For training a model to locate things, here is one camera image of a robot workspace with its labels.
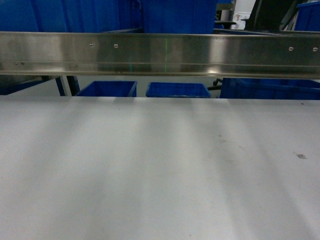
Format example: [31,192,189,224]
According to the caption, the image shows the blue bin below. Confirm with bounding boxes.
[145,82,211,98]
[76,81,138,97]

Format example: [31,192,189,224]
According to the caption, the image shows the large blue bin upper shelf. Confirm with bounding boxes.
[141,0,217,34]

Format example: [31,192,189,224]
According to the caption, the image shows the stainless steel shelf rail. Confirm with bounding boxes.
[0,31,320,80]

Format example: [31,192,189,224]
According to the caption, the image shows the large blue bin below right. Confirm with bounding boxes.
[220,78,320,100]

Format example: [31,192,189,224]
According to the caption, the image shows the blue bin below middle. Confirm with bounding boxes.
[145,82,211,98]

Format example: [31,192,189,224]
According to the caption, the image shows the blue bin below left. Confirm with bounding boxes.
[76,81,138,97]

